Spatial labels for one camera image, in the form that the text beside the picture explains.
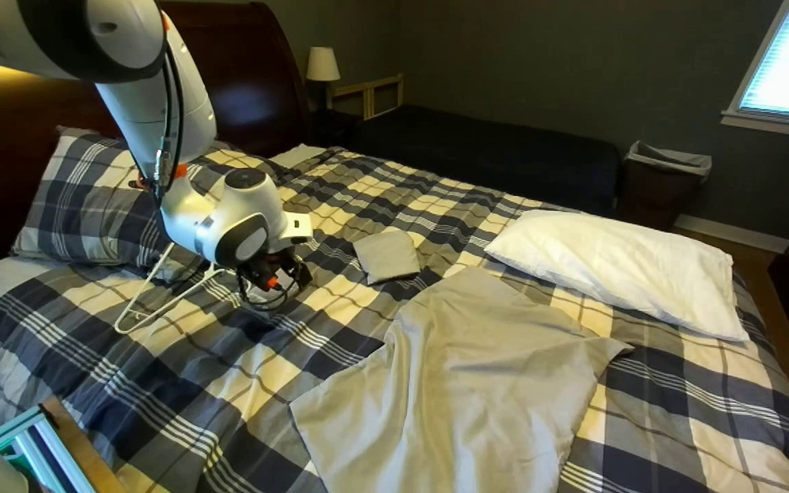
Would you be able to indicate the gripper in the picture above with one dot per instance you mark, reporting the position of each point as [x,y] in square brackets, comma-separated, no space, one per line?
[277,266]

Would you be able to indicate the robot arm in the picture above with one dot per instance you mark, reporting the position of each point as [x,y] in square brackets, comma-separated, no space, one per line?
[161,103]

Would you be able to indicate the grey book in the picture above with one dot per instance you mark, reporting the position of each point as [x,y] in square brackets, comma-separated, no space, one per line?
[387,255]

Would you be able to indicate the plaid pillow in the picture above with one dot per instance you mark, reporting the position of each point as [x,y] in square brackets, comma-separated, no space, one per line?
[86,205]

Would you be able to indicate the grey pillow cover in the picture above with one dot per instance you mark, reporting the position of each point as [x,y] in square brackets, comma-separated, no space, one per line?
[463,383]

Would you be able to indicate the white pillow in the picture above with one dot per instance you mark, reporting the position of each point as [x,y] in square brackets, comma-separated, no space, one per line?
[614,270]

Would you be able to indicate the plaid comforter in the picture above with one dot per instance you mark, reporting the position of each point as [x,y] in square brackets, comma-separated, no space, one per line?
[244,370]

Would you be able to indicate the dark nightstand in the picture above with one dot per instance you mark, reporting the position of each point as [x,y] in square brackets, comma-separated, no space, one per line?
[331,130]

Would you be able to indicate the dark wooden headboard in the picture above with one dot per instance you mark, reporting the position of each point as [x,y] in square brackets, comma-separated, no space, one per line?
[257,82]

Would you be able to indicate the table lamp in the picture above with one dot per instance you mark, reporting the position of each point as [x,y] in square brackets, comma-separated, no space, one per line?
[322,65]

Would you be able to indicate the dark daybed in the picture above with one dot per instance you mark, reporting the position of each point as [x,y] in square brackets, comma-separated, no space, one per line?
[490,150]

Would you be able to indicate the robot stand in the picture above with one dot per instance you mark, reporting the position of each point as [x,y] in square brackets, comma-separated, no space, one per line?
[59,445]

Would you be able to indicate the lined waste bin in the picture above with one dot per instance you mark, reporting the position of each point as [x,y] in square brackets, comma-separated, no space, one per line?
[661,181]

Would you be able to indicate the light wooden frame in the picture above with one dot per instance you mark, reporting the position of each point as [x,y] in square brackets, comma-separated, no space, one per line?
[368,96]

